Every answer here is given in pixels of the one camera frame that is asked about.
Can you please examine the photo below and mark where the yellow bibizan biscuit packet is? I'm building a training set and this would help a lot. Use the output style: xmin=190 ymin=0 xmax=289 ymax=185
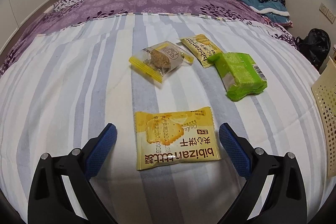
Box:
xmin=134 ymin=106 xmax=221 ymax=170

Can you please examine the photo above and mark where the small green wafer pack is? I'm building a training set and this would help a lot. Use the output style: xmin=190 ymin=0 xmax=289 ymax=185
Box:
xmin=208 ymin=52 xmax=268 ymax=102

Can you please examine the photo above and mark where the cream perforated plastic basket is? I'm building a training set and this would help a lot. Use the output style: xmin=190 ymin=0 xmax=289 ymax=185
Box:
xmin=311 ymin=57 xmax=336 ymax=178

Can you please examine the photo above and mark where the clear yellow pastry packet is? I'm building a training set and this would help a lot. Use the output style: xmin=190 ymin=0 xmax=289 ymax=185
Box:
xmin=129 ymin=41 xmax=194 ymax=84

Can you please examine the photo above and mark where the striped white blue sheet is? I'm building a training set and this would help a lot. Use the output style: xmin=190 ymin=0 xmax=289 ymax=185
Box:
xmin=1 ymin=14 xmax=335 ymax=223

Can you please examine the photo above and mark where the black backpack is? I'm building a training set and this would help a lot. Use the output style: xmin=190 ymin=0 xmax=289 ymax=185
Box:
xmin=295 ymin=28 xmax=331 ymax=70

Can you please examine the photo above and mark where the blue folded blanket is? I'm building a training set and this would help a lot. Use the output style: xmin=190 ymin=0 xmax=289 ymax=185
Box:
xmin=238 ymin=0 xmax=292 ymax=26

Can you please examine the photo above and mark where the purple floral bed sheet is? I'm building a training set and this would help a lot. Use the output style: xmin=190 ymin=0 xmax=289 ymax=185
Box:
xmin=1 ymin=0 xmax=294 ymax=73

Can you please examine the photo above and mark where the wall power socket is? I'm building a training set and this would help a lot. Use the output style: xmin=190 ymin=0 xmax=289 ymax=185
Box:
xmin=319 ymin=3 xmax=335 ymax=24

